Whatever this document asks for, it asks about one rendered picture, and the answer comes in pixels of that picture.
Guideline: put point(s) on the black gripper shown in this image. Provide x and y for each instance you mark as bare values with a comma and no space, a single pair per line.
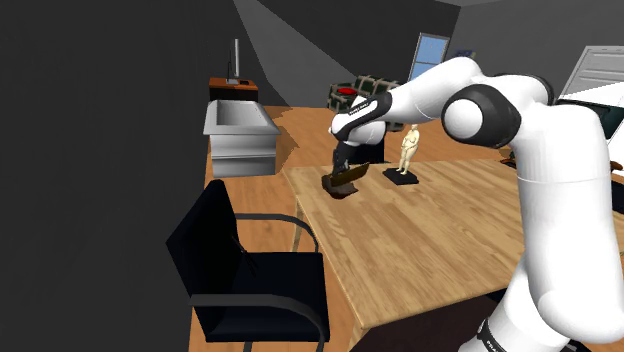
340,158

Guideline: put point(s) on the brown desk with monitor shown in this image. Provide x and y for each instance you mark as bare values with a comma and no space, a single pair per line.
233,90

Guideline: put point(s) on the black chair with grey armrests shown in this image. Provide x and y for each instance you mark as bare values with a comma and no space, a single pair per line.
263,282

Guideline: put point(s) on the blue window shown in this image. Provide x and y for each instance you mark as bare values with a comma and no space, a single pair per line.
429,53

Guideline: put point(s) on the patterned sofa with red cushion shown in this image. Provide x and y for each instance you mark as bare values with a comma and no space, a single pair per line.
363,88

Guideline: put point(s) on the grey box cabinet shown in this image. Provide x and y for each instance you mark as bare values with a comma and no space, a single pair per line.
241,146

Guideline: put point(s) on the cream figurine on black base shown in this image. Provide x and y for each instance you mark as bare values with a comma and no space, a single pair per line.
408,146

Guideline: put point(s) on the wooden table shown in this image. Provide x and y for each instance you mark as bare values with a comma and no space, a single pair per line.
414,234

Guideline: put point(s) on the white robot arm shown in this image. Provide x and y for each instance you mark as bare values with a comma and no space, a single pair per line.
560,219

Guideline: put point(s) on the small wall picture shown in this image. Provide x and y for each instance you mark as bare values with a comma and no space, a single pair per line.
465,53

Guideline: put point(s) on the dark brown bowl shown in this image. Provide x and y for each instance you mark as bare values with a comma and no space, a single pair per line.
342,191

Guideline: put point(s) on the white panelled door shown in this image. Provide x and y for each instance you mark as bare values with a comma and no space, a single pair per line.
597,68

